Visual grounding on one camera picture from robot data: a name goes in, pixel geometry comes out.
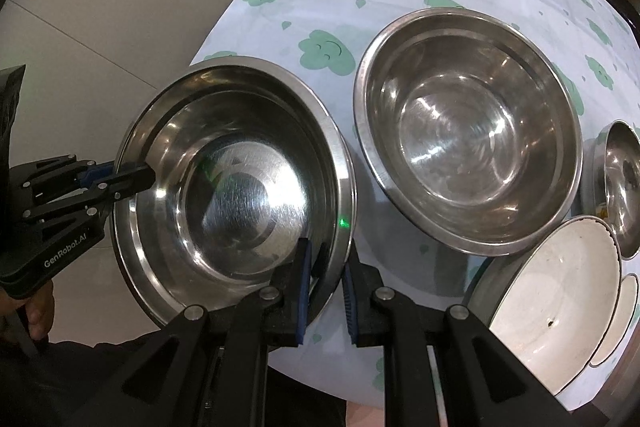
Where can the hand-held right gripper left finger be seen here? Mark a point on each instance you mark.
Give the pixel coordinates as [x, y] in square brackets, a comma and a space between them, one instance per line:
[302, 292]

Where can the person's left hand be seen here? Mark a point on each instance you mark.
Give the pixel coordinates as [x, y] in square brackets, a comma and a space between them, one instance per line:
[39, 312]

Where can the small steel bowl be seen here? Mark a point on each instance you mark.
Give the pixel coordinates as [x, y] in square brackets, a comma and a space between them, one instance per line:
[624, 187]

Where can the white plate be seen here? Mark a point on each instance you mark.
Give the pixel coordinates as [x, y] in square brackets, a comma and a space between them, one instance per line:
[631, 307]

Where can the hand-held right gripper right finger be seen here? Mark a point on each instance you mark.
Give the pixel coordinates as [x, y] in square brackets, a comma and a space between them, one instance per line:
[350, 307]

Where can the large steel bowl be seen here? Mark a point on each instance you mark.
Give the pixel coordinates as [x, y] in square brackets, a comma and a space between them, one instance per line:
[240, 147]
[465, 132]

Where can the steel plate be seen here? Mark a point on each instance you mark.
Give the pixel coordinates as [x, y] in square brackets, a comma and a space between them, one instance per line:
[477, 282]

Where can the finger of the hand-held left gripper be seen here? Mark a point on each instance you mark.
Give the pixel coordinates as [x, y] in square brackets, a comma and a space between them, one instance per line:
[132, 181]
[97, 171]

